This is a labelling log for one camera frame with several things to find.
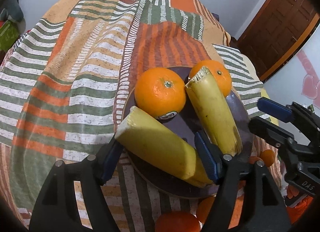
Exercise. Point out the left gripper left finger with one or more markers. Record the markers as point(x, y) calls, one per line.
point(56, 208)

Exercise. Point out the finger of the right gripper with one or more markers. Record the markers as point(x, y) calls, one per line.
point(271, 133)
point(275, 110)

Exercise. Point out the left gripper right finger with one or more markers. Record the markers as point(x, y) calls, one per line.
point(263, 207)

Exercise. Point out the large orange with sticker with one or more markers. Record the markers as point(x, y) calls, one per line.
point(160, 93)

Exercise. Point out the small tangerine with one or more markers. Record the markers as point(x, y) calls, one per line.
point(204, 208)
point(268, 156)

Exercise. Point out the red tomato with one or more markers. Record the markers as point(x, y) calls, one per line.
point(177, 221)

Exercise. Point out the dark purple plate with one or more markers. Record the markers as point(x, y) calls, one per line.
point(185, 124)

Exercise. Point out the brown wooden door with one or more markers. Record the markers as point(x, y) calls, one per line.
point(276, 32)

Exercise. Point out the striped patchwork blanket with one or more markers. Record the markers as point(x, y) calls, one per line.
point(65, 85)

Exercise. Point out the green storage box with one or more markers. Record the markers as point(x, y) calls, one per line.
point(9, 33)

